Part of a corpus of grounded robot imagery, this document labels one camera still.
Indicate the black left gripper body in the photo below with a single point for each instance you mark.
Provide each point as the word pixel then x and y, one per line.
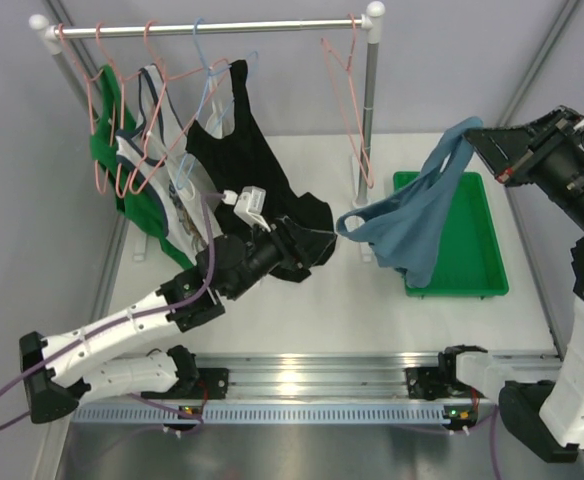
pixel 280 242

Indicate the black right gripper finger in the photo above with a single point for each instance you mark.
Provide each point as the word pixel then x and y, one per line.
pixel 508 140
pixel 506 161

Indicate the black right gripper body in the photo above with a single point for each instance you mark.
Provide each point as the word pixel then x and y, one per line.
pixel 559 131

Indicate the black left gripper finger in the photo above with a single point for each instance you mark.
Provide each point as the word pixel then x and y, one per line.
pixel 313 239
pixel 315 255

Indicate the blue tank top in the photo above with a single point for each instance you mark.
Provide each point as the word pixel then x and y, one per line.
pixel 404 229

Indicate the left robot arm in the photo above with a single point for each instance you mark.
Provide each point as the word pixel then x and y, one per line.
pixel 65 371

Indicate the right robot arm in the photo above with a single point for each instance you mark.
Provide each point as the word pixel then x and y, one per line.
pixel 545 416

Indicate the pink empty hanger right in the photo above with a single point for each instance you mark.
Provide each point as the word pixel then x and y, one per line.
pixel 349 111

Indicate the black tank top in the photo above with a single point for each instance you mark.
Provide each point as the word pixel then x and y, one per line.
pixel 243 159

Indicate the green tank top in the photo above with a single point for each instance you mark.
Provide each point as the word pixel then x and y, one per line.
pixel 145 210

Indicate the white printed tank top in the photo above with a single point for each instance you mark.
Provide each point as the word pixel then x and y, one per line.
pixel 186 226

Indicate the pink hanger far left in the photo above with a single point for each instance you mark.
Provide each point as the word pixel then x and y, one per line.
pixel 100 183

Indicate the green plastic tray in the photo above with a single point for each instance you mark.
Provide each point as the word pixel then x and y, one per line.
pixel 469 262

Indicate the white garment rack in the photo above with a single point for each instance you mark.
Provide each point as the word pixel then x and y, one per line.
pixel 371 22

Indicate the aluminium rail base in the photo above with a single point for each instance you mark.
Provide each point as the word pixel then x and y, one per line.
pixel 317 377

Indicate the blue wire hanger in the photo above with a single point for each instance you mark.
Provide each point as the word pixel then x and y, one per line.
pixel 216 122

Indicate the perforated cable duct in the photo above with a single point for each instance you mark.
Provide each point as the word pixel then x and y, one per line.
pixel 283 414

